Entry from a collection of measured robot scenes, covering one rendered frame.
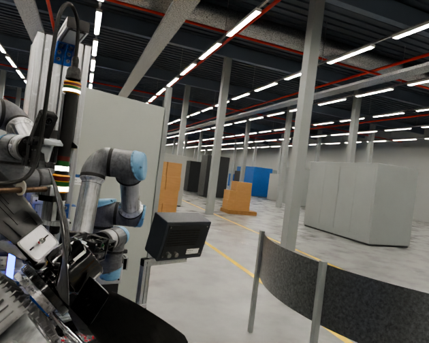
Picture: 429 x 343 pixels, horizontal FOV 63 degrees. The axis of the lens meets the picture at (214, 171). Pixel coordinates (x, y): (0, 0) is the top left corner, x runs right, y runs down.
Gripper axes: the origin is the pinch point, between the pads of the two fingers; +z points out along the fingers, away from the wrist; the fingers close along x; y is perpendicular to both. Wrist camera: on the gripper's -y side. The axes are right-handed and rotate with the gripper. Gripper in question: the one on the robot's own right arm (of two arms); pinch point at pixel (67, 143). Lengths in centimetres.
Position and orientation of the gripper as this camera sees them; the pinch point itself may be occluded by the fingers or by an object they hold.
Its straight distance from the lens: 97.1
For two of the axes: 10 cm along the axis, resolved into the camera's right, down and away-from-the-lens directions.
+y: -1.1, 9.9, -0.1
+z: 8.0, 0.8, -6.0
